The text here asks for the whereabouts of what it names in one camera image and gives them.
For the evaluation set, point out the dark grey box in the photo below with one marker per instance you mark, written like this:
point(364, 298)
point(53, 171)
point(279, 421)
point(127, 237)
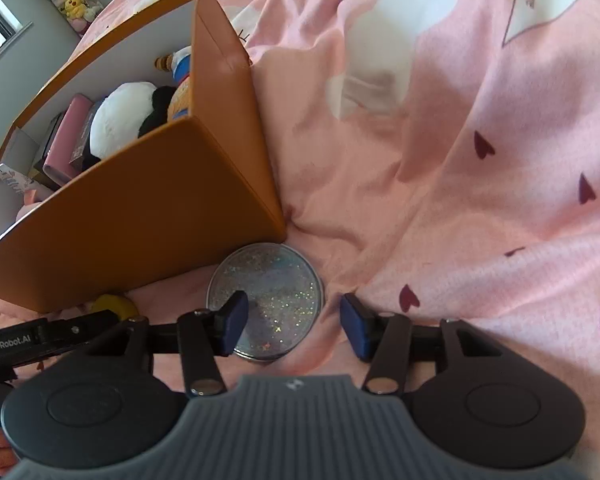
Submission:
point(52, 135)

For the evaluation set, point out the round glitter disc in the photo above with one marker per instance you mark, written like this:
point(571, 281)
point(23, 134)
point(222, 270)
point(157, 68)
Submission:
point(280, 290)

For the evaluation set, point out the pink printed blanket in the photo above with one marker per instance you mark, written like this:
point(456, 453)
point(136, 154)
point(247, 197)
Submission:
point(430, 160)

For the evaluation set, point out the white cream tube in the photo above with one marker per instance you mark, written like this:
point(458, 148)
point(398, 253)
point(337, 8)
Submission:
point(12, 180)

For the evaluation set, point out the large panda plush toy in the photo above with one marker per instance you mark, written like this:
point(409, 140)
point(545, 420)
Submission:
point(120, 120)

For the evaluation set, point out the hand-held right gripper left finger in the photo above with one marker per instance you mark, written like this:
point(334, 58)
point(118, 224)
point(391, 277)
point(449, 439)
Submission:
point(232, 322)

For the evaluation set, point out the pink box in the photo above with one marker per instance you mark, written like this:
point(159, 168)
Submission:
point(67, 135)

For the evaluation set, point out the yellow round toy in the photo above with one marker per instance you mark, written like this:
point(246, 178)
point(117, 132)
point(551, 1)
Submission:
point(112, 306)

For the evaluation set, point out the dark printed box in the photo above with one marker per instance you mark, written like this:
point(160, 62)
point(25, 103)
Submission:
point(83, 140)

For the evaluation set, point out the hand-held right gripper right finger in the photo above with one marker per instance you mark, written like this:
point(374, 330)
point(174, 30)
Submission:
point(356, 327)

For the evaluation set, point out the orange cardboard box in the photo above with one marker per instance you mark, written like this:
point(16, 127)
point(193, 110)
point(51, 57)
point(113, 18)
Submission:
point(130, 220)

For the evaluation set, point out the orange blue plush toy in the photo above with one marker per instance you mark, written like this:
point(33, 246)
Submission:
point(180, 100)

